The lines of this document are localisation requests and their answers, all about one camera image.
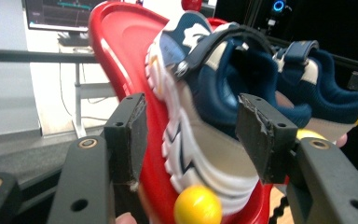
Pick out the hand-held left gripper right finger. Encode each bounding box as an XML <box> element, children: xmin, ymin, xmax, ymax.
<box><xmin>235</xmin><ymin>92</ymin><xmax>299</xmax><ymax>185</ymax></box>

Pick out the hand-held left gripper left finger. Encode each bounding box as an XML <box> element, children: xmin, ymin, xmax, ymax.
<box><xmin>103</xmin><ymin>92</ymin><xmax>148</xmax><ymax>185</ymax></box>

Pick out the navy and white sneaker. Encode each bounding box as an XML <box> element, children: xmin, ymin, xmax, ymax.
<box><xmin>273</xmin><ymin>39</ymin><xmax>358</xmax><ymax>143</ymax></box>
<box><xmin>144</xmin><ymin>10</ymin><xmax>329</xmax><ymax>217</ymax></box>

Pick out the red and black shoe rack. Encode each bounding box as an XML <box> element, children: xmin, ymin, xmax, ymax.
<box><xmin>88</xmin><ymin>0</ymin><xmax>290</xmax><ymax>224</ymax></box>

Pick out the black curtain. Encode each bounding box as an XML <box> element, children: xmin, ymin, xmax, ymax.
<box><xmin>213</xmin><ymin>0</ymin><xmax>358</xmax><ymax>175</ymax></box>

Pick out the black metal bar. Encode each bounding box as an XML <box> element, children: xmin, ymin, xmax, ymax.
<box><xmin>0</xmin><ymin>49</ymin><xmax>99</xmax><ymax>64</ymax></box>

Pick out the computer monitor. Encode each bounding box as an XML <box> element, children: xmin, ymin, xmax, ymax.
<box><xmin>23</xmin><ymin>0</ymin><xmax>106</xmax><ymax>33</ymax></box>

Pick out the white metal desk frame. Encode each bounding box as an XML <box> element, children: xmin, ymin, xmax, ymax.
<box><xmin>57</xmin><ymin>43</ymin><xmax>119</xmax><ymax>140</ymax></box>

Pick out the black cable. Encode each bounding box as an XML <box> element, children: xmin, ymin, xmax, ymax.
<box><xmin>59</xmin><ymin>62</ymin><xmax>110</xmax><ymax>123</ymax></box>

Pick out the camera with blue ring light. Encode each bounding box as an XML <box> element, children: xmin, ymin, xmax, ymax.
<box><xmin>268</xmin><ymin>0</ymin><xmax>294</xmax><ymax>28</ymax></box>

